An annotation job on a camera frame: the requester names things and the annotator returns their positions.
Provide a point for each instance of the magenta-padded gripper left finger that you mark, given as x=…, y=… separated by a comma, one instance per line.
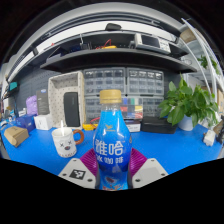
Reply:
x=75, y=171

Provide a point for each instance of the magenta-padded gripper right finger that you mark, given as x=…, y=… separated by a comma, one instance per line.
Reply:
x=150, y=171

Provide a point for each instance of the blue drink bottle gold cap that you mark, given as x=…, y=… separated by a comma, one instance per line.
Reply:
x=111, y=140

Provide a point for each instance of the metal spoon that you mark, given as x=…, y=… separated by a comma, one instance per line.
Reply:
x=62, y=128

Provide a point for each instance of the black flat case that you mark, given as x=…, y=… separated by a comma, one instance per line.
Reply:
x=158, y=126

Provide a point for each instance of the yellow multimeter with red leads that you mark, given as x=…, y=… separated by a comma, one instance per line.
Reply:
x=88, y=126

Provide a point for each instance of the black box with white label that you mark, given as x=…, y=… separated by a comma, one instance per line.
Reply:
x=134, y=126

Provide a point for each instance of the black rectangular case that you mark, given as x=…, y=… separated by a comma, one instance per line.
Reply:
x=71, y=110

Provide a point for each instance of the clear organizer with coloured parts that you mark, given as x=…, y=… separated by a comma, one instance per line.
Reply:
x=133, y=108

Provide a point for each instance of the white charger block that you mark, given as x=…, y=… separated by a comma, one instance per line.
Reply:
x=209, y=138

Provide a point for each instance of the brown cardboard box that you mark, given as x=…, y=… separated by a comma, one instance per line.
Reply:
x=16, y=136

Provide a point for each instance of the blue box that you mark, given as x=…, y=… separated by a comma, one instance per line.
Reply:
x=26, y=122

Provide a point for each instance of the green potted plant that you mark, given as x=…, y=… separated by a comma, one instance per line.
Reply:
x=183, y=103

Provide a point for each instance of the dark grey flat box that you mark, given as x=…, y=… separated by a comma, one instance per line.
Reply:
x=42, y=101

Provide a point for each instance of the beige dotted open box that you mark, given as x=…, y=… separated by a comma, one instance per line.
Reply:
x=56, y=96

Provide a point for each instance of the small white box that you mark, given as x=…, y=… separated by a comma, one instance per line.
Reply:
x=22, y=112

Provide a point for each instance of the purple bag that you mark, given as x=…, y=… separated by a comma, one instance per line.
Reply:
x=31, y=105

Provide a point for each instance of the dark grey overhead shelf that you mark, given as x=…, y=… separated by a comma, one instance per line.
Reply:
x=116, y=56

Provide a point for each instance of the white metal shelf unit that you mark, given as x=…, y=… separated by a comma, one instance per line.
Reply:
x=205, y=61

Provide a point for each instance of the grey oscilloscope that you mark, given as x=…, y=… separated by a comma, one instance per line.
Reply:
x=150, y=41

